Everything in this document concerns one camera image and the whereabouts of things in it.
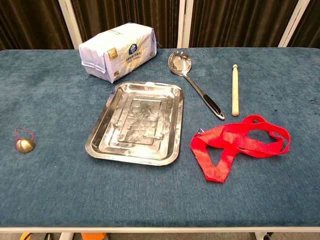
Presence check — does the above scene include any white plastic food package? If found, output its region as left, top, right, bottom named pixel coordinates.
left=78, top=22, right=158, bottom=84

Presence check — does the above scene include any white table frame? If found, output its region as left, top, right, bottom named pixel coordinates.
left=0, top=226, right=320, bottom=240

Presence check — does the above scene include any blue table cloth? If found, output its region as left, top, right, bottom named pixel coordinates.
left=0, top=47, right=320, bottom=228

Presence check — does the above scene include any small gold bell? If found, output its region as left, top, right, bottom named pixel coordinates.
left=14, top=127, right=36, bottom=154

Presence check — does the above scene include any red fabric lanyard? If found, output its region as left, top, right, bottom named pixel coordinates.
left=190, top=114, right=291, bottom=184

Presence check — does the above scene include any white partition post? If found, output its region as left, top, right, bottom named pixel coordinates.
left=58, top=0, right=83, bottom=50
left=277, top=0, right=307, bottom=48
left=176, top=0, right=194, bottom=49

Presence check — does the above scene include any dark brown pleated curtain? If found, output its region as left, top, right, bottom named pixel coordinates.
left=71, top=0, right=181, bottom=50
left=188, top=0, right=300, bottom=48
left=0, top=0, right=75, bottom=51
left=294, top=0, right=320, bottom=50

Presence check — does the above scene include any rectangular stainless steel tray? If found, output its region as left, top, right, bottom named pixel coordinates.
left=84, top=81, right=185, bottom=167

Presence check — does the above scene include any wooden stick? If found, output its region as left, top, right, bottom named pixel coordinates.
left=231, top=64, right=240, bottom=117

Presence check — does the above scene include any steel ladle black handle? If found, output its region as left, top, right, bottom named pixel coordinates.
left=168, top=50, right=226, bottom=121

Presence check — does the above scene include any orange box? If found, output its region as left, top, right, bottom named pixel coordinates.
left=81, top=232, right=106, bottom=240

